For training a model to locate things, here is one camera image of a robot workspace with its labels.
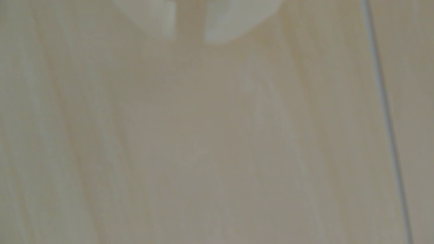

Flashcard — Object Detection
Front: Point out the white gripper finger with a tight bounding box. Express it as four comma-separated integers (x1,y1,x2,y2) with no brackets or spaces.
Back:
203,0,282,45
112,0,176,38

